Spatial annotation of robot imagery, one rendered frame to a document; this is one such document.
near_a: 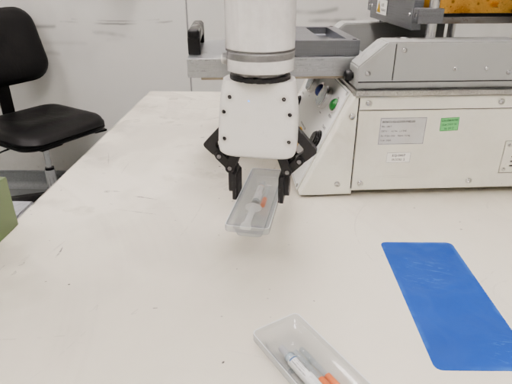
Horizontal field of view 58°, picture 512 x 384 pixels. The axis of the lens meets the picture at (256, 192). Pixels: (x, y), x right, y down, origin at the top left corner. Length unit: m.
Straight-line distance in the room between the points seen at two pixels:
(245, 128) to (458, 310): 0.33
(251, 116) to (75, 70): 2.01
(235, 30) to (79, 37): 1.97
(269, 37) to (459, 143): 0.41
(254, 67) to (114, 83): 1.96
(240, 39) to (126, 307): 0.33
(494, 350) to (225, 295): 0.29
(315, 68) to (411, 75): 0.15
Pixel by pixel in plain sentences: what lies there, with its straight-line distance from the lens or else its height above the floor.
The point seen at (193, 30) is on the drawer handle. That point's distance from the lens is 0.79.
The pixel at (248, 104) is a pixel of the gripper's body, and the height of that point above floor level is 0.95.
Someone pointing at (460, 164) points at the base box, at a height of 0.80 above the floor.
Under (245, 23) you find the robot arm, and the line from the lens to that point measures 0.54.
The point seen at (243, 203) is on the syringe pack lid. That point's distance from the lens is 0.62.
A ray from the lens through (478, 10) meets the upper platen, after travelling 0.85.
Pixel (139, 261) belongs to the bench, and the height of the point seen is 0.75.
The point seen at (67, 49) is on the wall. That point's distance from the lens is 2.52.
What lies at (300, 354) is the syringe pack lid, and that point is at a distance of 0.46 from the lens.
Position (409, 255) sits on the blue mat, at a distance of 0.65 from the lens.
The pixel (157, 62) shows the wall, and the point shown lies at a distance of 2.39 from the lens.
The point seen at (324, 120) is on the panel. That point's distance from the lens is 0.80.
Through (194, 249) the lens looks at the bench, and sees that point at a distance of 0.64.
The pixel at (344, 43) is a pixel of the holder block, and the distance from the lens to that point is 0.78.
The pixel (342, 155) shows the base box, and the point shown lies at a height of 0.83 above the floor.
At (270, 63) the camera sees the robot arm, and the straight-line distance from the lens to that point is 0.54.
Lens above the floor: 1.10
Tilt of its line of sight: 26 degrees down
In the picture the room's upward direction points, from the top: straight up
